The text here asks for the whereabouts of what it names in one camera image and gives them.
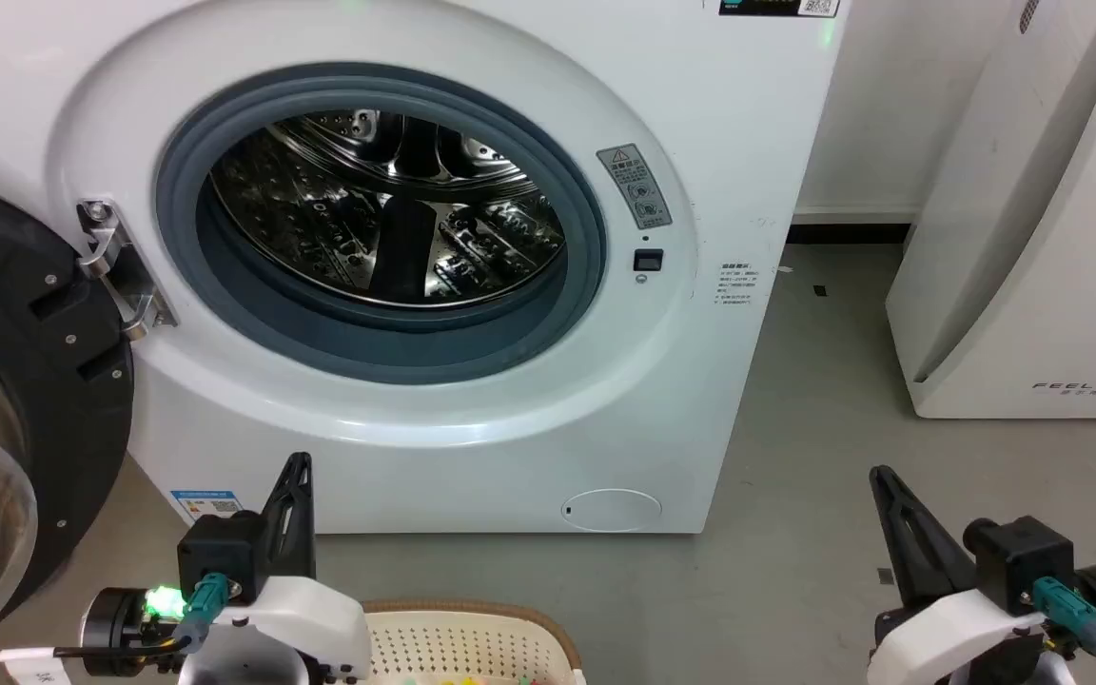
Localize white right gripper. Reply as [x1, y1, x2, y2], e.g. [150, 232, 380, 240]
[867, 465, 1051, 685]

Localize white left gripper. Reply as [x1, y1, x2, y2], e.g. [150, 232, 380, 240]
[177, 452, 374, 685]

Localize stainless steel washing machine drum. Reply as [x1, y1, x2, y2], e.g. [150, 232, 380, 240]
[208, 109, 568, 310]

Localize metal washing machine door hinge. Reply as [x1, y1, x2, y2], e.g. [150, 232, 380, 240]
[77, 198, 178, 342]

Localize blue energy label sticker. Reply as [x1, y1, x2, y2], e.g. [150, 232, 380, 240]
[170, 489, 246, 525]

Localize white front-load washing machine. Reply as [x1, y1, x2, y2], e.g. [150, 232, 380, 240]
[0, 0, 851, 536]

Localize cream plastic laundry basket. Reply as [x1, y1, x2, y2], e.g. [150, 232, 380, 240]
[358, 599, 589, 685]

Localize grey rubber door gasket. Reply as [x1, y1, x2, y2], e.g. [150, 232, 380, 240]
[154, 63, 608, 386]

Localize white air purifier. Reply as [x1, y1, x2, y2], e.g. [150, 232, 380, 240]
[884, 0, 1096, 421]

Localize grey warning sticker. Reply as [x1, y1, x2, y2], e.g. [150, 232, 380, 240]
[596, 144, 674, 230]

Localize black cable with teal plug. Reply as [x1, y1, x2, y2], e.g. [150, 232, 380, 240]
[1032, 576, 1096, 685]
[0, 571, 231, 681]

